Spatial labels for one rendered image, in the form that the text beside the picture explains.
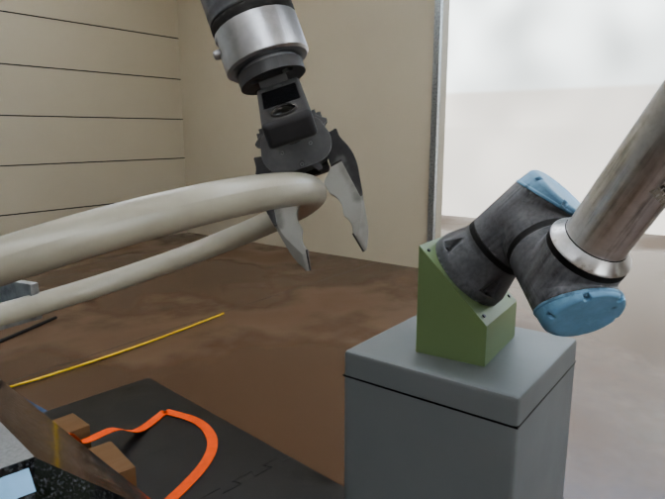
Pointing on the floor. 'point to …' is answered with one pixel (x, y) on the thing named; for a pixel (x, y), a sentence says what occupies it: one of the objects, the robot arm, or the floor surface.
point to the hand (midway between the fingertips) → (332, 249)
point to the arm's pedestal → (457, 419)
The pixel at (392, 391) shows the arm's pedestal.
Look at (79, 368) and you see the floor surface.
